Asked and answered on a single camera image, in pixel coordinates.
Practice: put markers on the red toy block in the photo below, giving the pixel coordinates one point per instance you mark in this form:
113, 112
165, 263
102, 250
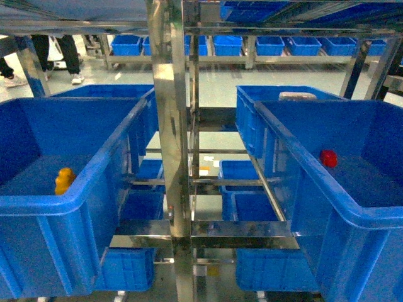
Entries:
329, 158

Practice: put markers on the yellow toy block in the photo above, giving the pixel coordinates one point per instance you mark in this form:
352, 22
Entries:
64, 180

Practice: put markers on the blue bin bottom right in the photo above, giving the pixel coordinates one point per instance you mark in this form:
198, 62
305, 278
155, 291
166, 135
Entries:
274, 270

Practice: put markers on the blue bin bottom left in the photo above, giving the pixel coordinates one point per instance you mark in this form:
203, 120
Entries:
127, 270

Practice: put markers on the large blue bin right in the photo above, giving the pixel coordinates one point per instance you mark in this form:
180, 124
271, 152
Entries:
347, 220

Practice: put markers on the large blue bin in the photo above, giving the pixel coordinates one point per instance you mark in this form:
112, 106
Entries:
52, 245
347, 220

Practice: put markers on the person in white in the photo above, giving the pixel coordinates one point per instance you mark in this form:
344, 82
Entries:
68, 48

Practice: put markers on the large blue bin left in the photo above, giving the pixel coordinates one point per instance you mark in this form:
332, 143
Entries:
52, 245

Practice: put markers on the steel rack upright post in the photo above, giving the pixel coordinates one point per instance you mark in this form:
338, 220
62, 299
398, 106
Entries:
166, 33

